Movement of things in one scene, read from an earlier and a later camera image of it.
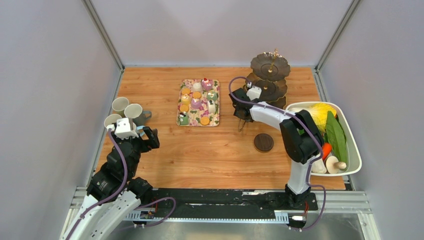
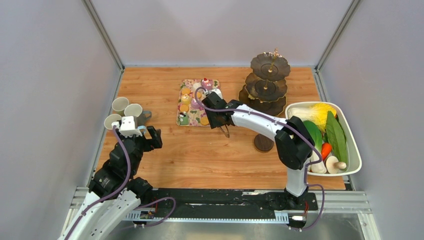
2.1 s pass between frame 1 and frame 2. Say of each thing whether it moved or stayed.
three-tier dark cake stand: stayed
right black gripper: moved
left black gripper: stayed
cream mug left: stayed
